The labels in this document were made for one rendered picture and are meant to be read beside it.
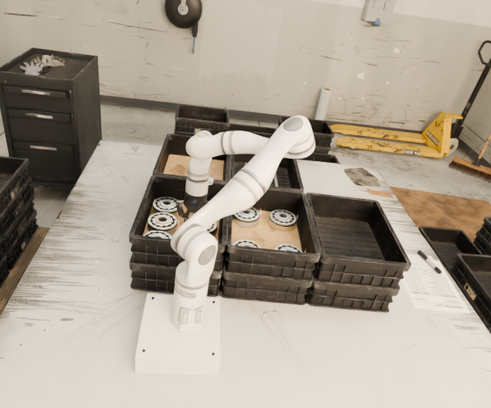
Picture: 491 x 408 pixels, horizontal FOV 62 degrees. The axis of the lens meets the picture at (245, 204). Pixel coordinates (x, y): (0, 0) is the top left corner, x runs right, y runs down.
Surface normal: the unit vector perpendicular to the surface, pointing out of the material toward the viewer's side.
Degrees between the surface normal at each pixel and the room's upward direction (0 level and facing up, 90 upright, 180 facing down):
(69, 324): 0
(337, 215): 90
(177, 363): 90
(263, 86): 90
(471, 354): 0
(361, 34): 90
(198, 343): 2
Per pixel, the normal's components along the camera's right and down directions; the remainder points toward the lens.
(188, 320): 0.25, 0.58
